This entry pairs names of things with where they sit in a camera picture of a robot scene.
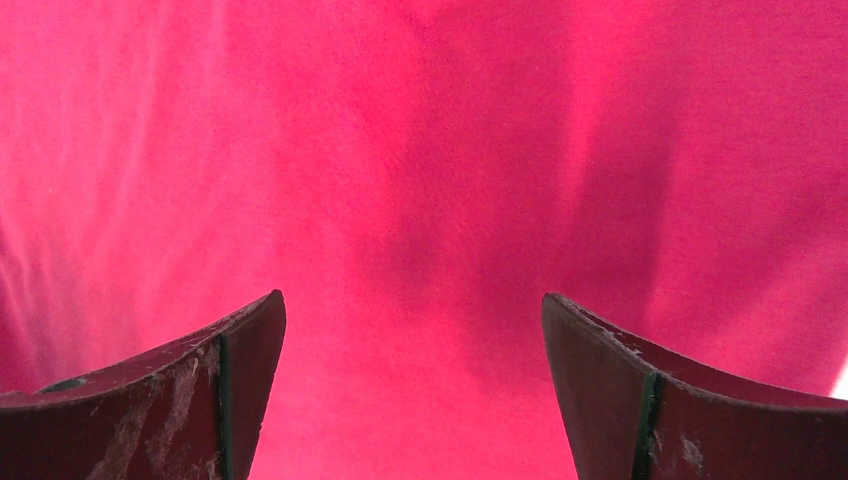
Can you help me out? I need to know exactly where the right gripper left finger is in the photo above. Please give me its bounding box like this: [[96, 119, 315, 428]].
[[1, 291, 286, 479]]

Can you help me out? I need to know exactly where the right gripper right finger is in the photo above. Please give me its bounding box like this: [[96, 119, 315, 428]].
[[542, 293, 847, 479]]

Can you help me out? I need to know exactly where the crimson red t-shirt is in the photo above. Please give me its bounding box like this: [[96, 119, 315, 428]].
[[1, 1, 847, 479]]

